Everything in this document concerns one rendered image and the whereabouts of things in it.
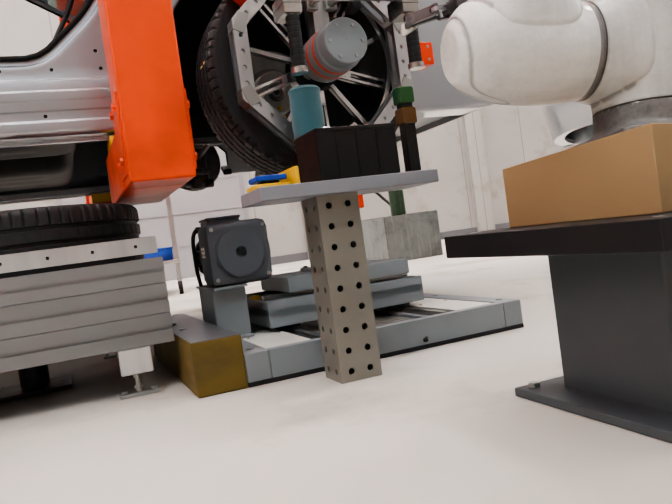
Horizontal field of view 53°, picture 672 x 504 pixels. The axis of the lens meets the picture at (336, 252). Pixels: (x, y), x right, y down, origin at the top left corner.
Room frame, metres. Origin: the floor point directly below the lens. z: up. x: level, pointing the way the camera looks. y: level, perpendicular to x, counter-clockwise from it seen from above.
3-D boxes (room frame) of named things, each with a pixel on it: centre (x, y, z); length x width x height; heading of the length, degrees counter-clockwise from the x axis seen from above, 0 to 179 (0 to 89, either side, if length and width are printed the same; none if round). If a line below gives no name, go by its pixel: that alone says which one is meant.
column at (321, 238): (1.54, 0.00, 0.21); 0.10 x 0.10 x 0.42; 22
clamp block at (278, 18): (1.74, 0.04, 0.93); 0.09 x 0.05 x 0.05; 22
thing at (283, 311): (2.14, 0.05, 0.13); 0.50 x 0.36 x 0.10; 112
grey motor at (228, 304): (2.03, 0.34, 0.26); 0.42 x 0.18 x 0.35; 22
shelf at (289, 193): (1.55, -0.03, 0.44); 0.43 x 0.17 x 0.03; 112
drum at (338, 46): (1.92, -0.07, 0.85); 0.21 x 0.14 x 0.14; 22
